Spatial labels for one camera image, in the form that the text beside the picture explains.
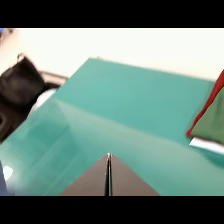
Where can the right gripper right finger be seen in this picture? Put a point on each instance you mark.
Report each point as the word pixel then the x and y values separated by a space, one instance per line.
pixel 128 181

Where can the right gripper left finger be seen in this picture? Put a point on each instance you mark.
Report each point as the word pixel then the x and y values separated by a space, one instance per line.
pixel 93 181

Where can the white garment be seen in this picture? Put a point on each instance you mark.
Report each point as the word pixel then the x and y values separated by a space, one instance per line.
pixel 208 145

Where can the green garment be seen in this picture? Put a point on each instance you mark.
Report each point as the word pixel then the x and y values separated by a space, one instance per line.
pixel 213 123

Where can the red garment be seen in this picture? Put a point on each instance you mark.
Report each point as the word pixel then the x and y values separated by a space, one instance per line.
pixel 213 96

